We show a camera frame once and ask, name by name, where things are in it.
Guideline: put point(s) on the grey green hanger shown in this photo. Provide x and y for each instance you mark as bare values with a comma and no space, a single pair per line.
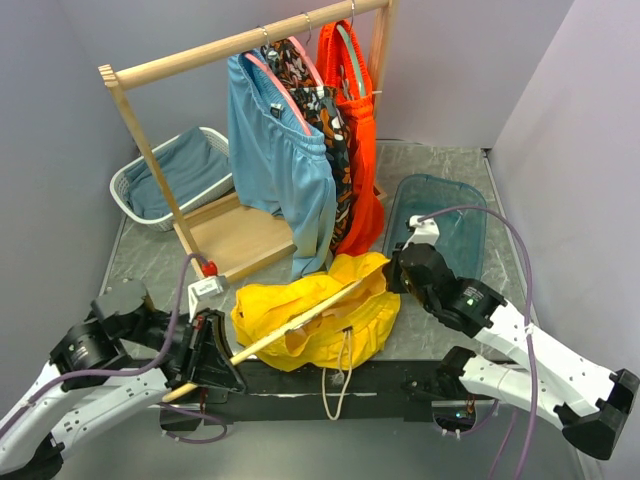
346,36

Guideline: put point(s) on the floral patterned shorts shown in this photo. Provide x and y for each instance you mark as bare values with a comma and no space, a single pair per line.
337,141

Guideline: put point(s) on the wooden clothes rack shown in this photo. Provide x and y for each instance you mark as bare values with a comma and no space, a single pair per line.
239,239

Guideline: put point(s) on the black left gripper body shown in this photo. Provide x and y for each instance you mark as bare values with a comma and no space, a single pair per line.
183,345

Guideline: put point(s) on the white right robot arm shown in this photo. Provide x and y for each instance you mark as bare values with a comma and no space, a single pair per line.
590,404

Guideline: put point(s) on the orange shorts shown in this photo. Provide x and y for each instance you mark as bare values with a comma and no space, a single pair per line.
367,211

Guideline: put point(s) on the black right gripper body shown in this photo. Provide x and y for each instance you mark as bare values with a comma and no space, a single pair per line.
406,288

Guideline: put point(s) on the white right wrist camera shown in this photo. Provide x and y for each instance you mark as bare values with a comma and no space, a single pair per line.
422,231

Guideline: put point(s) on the yellow shorts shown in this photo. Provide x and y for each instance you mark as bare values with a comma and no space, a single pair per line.
345,335

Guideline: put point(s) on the teal plastic tray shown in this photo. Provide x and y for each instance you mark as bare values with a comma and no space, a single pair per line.
462,233

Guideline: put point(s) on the yellow wooden hanger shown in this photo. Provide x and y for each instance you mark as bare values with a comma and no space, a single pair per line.
293,324

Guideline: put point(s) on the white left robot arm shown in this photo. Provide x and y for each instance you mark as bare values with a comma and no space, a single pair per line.
124,358

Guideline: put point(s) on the blue cloth in basket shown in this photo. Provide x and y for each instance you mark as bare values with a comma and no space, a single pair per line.
195,167

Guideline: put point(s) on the pink hanger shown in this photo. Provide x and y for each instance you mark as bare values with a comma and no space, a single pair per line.
285,90

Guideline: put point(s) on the light blue shorts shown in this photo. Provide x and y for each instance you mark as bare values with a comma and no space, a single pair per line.
279,164

